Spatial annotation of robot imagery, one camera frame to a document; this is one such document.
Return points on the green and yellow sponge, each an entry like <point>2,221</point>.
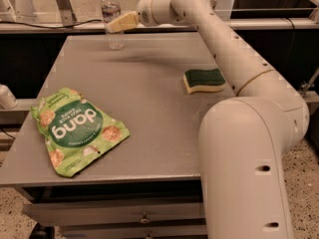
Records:
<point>208,81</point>

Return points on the grey drawer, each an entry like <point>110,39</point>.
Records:
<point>115,211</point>
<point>135,232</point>

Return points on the metal rail frame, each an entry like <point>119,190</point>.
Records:
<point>86,14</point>

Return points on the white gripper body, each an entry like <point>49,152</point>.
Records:
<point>145,13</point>

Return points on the upper grey drawer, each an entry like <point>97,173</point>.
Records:
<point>115,211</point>

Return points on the clear plastic water bottle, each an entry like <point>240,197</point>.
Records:
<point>111,9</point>

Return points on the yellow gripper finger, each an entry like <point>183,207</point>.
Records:
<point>124,22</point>

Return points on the grey cabinet with drawers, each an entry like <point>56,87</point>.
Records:
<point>124,162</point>

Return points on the lower grey drawer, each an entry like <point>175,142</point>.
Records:
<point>135,232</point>

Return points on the green dang chips bag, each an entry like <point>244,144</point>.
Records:
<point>75,131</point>

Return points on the white cylinder at left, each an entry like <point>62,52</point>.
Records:
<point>7,99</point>

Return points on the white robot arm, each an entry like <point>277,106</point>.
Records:
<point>241,140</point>

